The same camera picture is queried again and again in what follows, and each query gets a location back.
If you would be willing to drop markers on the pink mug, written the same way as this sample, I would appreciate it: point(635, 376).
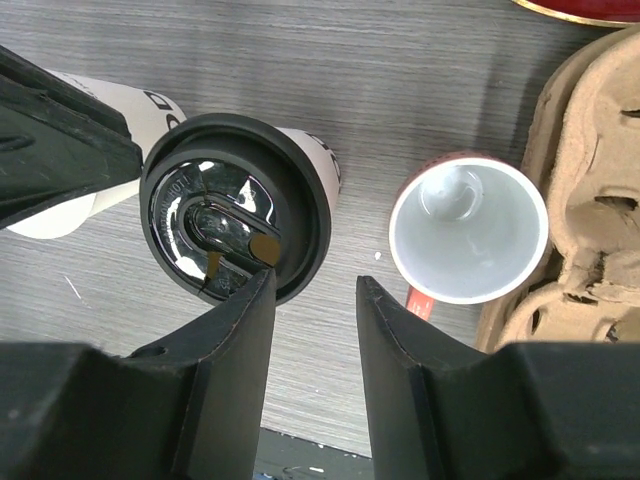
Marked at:
point(467, 228)

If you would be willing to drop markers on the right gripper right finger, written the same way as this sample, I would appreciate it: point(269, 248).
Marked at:
point(439, 409)

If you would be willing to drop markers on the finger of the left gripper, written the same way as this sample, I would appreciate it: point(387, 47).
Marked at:
point(58, 143)

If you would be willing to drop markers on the white paper cup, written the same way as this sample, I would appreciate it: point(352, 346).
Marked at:
point(148, 114)
point(323, 160)

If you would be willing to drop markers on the brown cardboard cup carrier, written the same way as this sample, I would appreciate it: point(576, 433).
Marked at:
point(583, 155)

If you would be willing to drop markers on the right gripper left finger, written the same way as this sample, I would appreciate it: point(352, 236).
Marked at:
point(186, 406)

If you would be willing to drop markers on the black cup lid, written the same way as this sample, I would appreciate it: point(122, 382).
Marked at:
point(225, 196)

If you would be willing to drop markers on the red round tray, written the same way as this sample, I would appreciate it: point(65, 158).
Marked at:
point(601, 13)

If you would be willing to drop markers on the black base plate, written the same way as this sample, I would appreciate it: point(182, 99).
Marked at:
point(282, 456)

